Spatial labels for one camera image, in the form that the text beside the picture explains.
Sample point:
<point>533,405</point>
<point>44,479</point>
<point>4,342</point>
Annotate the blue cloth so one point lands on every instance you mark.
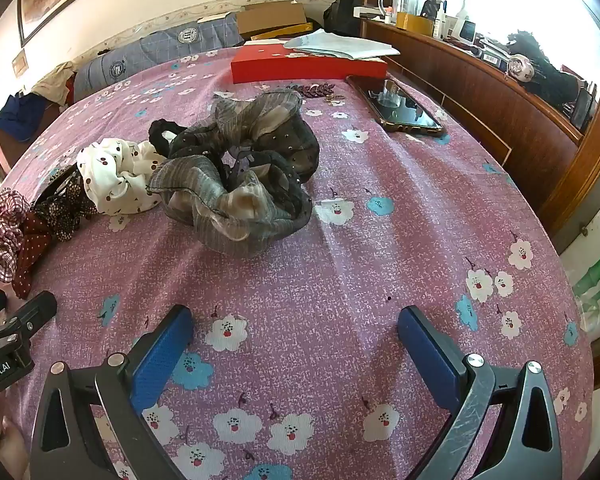
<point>20,115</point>

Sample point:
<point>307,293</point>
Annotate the grey organza scrunchie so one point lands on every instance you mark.
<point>240,210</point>

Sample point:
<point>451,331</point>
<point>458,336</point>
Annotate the leaf shaped hair clip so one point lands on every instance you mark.
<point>312,91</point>

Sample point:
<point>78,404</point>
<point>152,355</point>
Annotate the red box lid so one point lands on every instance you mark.
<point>305,67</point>

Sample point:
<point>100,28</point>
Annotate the person's left hand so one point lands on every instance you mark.
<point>2,442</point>

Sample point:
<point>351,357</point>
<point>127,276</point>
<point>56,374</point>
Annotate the brown cardboard box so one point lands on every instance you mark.
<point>270,20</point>

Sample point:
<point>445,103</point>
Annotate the red plaid scrunchie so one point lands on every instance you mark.
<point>5,220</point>

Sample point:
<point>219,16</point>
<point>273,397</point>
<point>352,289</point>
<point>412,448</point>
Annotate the plain black scrunchie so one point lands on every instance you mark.
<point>156,135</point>

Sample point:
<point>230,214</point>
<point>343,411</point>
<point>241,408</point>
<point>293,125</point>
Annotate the white cherry print scrunchie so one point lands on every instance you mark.
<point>115,175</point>

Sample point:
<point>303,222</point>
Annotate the dark red dotted scrunchie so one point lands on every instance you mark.
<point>30,255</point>

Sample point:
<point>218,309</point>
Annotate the small wall plaque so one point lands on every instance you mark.
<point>20,62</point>

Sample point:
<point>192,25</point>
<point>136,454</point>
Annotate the rhinestone flower hair clip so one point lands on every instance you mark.
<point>62,210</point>

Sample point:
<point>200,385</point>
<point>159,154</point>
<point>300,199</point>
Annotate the beige cloth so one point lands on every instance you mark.
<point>55,82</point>

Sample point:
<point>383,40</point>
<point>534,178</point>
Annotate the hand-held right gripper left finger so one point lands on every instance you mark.
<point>162,355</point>

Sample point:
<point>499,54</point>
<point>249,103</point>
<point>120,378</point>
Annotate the white papers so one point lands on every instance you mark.
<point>340,45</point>

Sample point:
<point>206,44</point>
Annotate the blue checked quilt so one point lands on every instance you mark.
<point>155,50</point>

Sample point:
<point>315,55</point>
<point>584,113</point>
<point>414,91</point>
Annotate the clear measuring jug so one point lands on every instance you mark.
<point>402,2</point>

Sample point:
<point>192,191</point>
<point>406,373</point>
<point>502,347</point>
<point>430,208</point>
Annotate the yellow box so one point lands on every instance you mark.
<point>414,24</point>

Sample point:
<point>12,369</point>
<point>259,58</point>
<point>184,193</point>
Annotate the black smartphone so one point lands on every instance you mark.
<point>395,105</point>

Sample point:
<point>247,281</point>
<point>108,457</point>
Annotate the wooden headboard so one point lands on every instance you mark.
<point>480,90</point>

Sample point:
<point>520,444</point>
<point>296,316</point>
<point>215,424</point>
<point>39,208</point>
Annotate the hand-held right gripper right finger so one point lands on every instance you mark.
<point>427,355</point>

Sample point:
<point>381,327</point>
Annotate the black bag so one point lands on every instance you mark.
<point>342,15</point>

